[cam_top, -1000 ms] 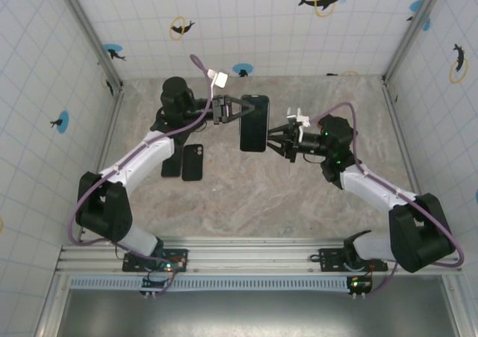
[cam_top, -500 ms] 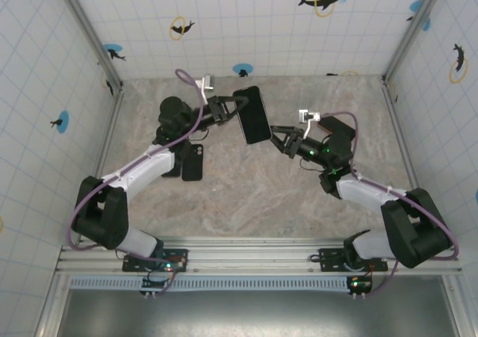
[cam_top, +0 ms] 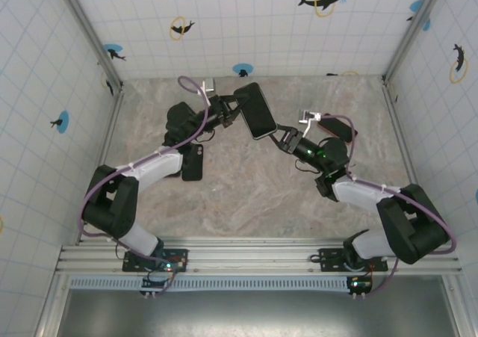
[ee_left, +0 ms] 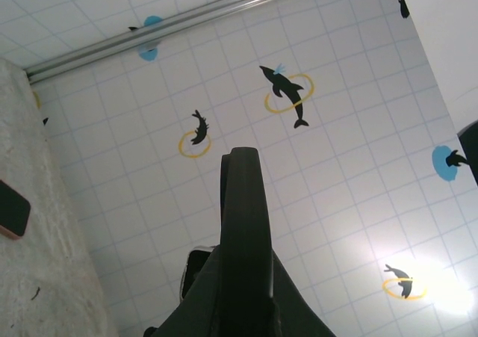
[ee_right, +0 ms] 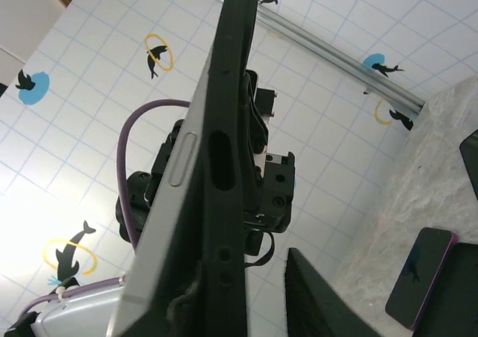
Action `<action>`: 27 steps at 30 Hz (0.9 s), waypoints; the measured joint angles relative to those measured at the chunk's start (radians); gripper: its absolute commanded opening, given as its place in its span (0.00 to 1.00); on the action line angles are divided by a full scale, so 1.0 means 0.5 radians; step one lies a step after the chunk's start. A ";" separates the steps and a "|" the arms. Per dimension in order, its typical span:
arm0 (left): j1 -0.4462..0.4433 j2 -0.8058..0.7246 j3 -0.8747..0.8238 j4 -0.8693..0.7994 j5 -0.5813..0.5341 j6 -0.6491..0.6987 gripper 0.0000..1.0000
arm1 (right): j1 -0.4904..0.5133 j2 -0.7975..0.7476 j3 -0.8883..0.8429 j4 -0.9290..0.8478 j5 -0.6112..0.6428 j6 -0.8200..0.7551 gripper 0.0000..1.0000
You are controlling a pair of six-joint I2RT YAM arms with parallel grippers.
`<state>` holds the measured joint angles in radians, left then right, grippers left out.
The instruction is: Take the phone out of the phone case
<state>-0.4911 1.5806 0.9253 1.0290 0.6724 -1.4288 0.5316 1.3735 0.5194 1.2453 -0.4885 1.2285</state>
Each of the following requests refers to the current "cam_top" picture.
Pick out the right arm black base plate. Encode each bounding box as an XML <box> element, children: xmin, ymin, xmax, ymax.
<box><xmin>319</xmin><ymin>247</ymin><xmax>389</xmax><ymax>273</ymax></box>

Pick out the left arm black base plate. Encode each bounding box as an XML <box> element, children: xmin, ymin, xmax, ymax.
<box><xmin>122</xmin><ymin>247</ymin><xmax>190</xmax><ymax>275</ymax></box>

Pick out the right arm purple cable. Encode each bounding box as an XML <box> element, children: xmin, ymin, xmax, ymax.
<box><xmin>320</xmin><ymin>113</ymin><xmax>459</xmax><ymax>299</ymax></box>

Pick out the aluminium corner post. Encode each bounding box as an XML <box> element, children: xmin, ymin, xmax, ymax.
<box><xmin>382</xmin><ymin>0</ymin><xmax>449</xmax><ymax>84</ymax></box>
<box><xmin>55</xmin><ymin>0</ymin><xmax>125</xmax><ymax>93</ymax></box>

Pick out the dark blue phone case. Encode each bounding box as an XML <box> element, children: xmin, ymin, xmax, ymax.
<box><xmin>233</xmin><ymin>81</ymin><xmax>279</xmax><ymax>140</ymax></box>

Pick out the grey metal panel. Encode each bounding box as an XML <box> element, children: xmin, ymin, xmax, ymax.
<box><xmin>61</xmin><ymin>276</ymin><xmax>459</xmax><ymax>337</ymax></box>

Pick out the aluminium table side rail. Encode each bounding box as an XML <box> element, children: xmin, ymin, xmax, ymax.
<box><xmin>381</xmin><ymin>75</ymin><xmax>423</xmax><ymax>188</ymax></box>
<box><xmin>75</xmin><ymin>86</ymin><xmax>126</xmax><ymax>245</ymax></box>

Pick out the white slotted cable duct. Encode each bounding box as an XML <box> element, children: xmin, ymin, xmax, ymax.
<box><xmin>69</xmin><ymin>276</ymin><xmax>354</xmax><ymax>292</ymax></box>

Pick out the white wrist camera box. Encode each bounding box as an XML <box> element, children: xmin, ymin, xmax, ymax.
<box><xmin>297</xmin><ymin>108</ymin><xmax>323</xmax><ymax>136</ymax></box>
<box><xmin>201</xmin><ymin>78</ymin><xmax>218</xmax><ymax>98</ymax></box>

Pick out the black phone case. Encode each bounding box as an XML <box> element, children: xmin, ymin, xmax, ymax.
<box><xmin>181</xmin><ymin>142</ymin><xmax>205</xmax><ymax>182</ymax></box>

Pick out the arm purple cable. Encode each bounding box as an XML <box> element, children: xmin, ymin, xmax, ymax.
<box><xmin>320</xmin><ymin>113</ymin><xmax>459</xmax><ymax>299</ymax></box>
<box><xmin>76</xmin><ymin>75</ymin><xmax>214</xmax><ymax>297</ymax></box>

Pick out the aluminium rail frame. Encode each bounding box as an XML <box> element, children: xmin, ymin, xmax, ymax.
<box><xmin>55</xmin><ymin>237</ymin><xmax>462</xmax><ymax>278</ymax></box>

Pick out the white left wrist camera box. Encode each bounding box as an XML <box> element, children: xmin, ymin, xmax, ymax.
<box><xmin>201</xmin><ymin>78</ymin><xmax>218</xmax><ymax>98</ymax></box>

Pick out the dolphin blue circle sticker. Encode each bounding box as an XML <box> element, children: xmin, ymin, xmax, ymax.
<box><xmin>102</xmin><ymin>43</ymin><xmax>127</xmax><ymax>62</ymax></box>
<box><xmin>49</xmin><ymin>111</ymin><xmax>71</xmax><ymax>135</ymax></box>
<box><xmin>232</xmin><ymin>63</ymin><xmax>254</xmax><ymax>78</ymax></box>
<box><xmin>406</xmin><ymin>0</ymin><xmax>431</xmax><ymax>31</ymax></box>

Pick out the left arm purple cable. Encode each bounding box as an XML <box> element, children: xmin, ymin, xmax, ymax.
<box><xmin>76</xmin><ymin>75</ymin><xmax>214</xmax><ymax>297</ymax></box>

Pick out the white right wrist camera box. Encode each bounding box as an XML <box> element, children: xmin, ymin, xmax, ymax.
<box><xmin>297</xmin><ymin>108</ymin><xmax>323</xmax><ymax>136</ymax></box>

